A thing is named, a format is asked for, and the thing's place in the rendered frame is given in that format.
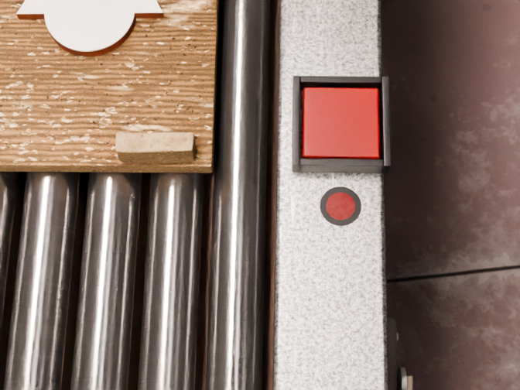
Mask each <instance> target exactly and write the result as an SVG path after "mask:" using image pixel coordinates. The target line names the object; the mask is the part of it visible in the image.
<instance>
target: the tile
mask: <svg viewBox="0 0 520 390"><path fill-rule="evenodd" d="M16 15H17V16H18V18H19V19H45V22H46V27H47V29H48V30H49V32H50V35H51V36H52V38H53V40H54V41H55V43H56V44H57V45H58V46H60V47H61V48H62V49H64V50H66V51H67V52H69V53H72V54H75V55H78V56H100V55H103V54H106V53H109V52H111V51H112V50H115V49H116V48H118V47H119V46H120V45H121V44H123V42H124V41H126V39H127V38H128V37H129V36H130V34H131V33H132V30H133V29H134V26H135V21H136V19H164V15H163V11H162V10H161V8H160V7H159V4H158V2H157V1H156V0H25V1H24V2H23V4H22V6H21V8H20V9H19V11H17V13H16Z"/></svg>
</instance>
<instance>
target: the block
mask: <svg viewBox="0 0 520 390"><path fill-rule="evenodd" d="M115 151H116V152H117V155H118V158H119V160H120V161H121V162H123V163H149V162H153V163H189V162H194V161H195V156H196V140H195V136H194V134H193V133H192V132H158V133H149V134H148V133H129V132H117V134H116V142H115Z"/></svg>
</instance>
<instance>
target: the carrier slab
mask: <svg viewBox="0 0 520 390"><path fill-rule="evenodd" d="M24 1H25V0H0V172H95V173H212V172H213V171H214V133H215V110H216V87H217V41H218V18H219V0H156V1H157V2H158V4H159V7H160V8H161V10H162V12H163V15H164V19H136V21H135V26H134V29H133V30H132V33H131V34H130V36H129V37H128V38H127V39H126V41H124V42H123V44H121V45H120V46H119V47H118V48H116V49H115V50H112V51H111V52H109V53H106V54H103V55H100V56H78V55H75V54H72V53H69V52H67V51H66V50H64V49H62V48H61V47H60V46H58V45H57V44H56V43H55V41H54V40H53V38H52V36H51V35H50V32H49V30H48V29H47V27H46V22H45V19H19V18H18V16H17V15H16V13H17V11H19V9H20V8H21V6H22V4H23V2H24ZM117 132H129V133H148V134H149V133H158V132H192V133H193V134H194V136H195V140H196V156H195V161H194V162H177V163H160V162H121V161H120V160H119V158H118V155H117V152H116V151H115V142H116V134H117Z"/></svg>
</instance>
